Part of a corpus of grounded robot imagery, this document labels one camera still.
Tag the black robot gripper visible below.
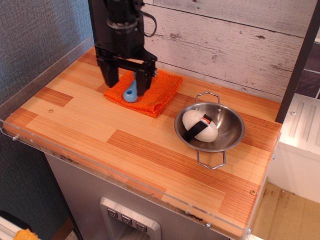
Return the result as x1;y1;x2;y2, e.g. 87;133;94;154
94;23;157;97

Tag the blue handled grey spoon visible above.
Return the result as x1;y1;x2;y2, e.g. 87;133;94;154
123;80;138;103

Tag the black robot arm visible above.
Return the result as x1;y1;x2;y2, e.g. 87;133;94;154
88;0;157;97

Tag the orange folded towel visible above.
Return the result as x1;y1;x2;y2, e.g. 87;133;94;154
103;70;183;118

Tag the white toy sushi rice ball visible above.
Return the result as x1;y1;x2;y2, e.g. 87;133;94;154
182;110;218;143

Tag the clear acrylic table guard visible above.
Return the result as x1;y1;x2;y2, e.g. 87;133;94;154
4;50;281;239

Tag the grey toy fridge cabinet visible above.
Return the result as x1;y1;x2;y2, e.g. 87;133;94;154
45;154;226;240

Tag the silver dispenser button panel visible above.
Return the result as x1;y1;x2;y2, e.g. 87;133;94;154
100;196;162;240

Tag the yellow object at corner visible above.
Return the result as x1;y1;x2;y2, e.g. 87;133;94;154
13;229;39;240

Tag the white toy cabinet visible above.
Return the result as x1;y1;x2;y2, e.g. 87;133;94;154
267;94;320;203

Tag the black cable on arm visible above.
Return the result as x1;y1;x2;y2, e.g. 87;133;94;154
136;7;158;38

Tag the steel bowl with wire handles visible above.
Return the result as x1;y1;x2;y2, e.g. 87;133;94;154
174;91;246;170

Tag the dark vertical post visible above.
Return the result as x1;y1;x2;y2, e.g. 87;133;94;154
275;0;320;124

